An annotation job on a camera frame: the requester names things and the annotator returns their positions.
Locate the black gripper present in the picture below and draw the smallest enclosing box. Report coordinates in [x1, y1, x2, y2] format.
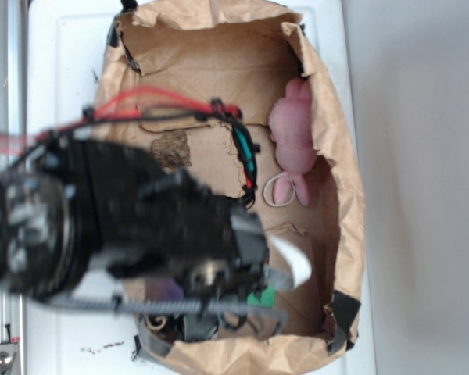
[101, 170, 312, 323]

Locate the green rectangular block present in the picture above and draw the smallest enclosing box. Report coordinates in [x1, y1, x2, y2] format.
[246, 286, 276, 309]

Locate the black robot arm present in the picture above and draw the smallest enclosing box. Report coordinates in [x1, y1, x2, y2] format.
[0, 137, 312, 341]

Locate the grey toothed rack bar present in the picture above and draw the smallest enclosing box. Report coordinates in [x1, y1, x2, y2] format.
[42, 295, 288, 335]

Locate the white rubber band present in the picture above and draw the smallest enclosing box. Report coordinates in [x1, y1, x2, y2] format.
[263, 171, 296, 208]

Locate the pink plush bunny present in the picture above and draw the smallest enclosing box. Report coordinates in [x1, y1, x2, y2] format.
[269, 78, 317, 207]

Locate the brown rock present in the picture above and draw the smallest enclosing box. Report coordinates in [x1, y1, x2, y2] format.
[150, 130, 191, 169]

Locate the brown paper bag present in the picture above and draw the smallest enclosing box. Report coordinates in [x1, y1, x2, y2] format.
[95, 1, 366, 374]

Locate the red and black cable bundle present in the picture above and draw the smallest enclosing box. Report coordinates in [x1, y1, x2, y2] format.
[0, 86, 261, 208]

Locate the aluminium frame rail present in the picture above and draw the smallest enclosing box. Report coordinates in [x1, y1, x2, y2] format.
[0, 1, 27, 372]

